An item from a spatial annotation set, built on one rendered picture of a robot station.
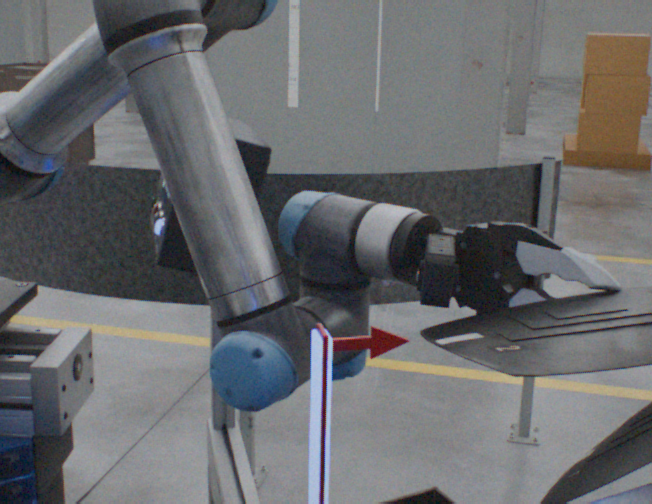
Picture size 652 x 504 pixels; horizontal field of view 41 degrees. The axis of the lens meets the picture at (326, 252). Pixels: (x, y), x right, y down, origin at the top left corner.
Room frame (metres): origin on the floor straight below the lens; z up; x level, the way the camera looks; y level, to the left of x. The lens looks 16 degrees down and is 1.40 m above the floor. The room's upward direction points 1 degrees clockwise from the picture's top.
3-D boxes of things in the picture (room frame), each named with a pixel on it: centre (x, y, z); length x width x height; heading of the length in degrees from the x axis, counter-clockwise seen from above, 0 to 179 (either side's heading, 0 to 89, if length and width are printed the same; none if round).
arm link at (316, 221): (0.89, -0.01, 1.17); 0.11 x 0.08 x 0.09; 50
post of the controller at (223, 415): (1.08, 0.13, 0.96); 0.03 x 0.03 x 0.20; 13
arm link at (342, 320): (0.88, 0.00, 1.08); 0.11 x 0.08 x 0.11; 151
